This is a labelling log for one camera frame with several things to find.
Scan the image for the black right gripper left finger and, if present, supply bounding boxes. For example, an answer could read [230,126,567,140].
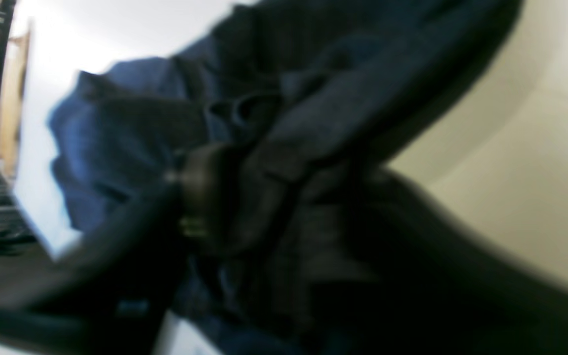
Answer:
[0,143,235,355]

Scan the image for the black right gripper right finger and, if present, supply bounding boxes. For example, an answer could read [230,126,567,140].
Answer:
[314,168,568,355]

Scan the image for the dark navy T-shirt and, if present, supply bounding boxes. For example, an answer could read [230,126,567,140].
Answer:
[49,0,522,355]

